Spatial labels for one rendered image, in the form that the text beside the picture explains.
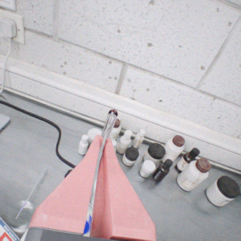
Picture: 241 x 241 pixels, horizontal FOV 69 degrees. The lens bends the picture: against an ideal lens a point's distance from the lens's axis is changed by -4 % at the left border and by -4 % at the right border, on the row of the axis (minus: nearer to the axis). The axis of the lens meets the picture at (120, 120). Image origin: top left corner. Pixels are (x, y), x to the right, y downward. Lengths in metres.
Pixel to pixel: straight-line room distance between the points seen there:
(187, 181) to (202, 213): 0.10
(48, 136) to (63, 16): 0.35
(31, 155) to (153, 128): 0.38
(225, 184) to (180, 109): 0.26
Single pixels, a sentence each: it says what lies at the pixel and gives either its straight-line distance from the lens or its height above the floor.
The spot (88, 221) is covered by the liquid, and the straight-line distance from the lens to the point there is 0.35.
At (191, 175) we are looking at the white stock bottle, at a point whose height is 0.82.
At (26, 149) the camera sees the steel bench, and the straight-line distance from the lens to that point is 0.57.
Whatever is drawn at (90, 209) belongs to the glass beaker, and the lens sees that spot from 0.33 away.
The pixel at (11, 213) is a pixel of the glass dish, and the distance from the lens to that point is 0.49.
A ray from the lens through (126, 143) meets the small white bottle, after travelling 0.55.
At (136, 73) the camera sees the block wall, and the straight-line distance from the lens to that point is 0.56.
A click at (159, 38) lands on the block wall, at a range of 0.52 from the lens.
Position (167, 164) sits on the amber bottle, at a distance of 0.52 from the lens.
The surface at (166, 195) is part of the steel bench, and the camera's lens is 0.57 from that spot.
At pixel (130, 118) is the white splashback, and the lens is 0.60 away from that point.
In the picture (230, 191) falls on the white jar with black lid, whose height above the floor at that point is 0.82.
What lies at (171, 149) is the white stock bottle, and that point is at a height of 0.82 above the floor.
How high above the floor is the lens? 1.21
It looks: 42 degrees down
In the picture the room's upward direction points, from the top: 20 degrees clockwise
